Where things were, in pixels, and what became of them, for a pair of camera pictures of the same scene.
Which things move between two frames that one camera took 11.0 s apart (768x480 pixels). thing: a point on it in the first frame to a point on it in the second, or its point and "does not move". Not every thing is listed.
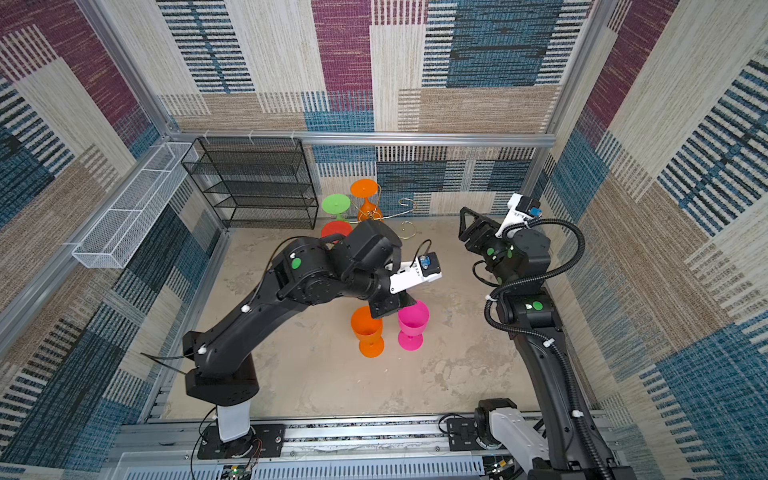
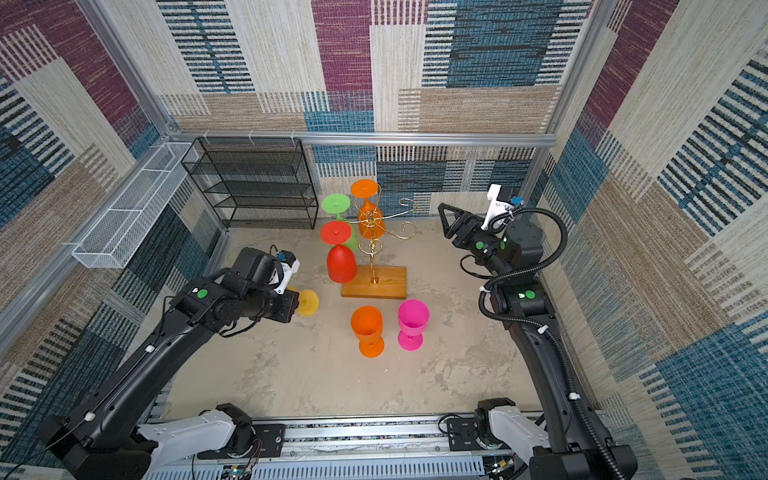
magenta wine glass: x=413 y=321 does not move
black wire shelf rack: x=255 y=182 does not move
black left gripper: x=396 y=304 to x=291 y=300
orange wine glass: x=368 y=331 does not move
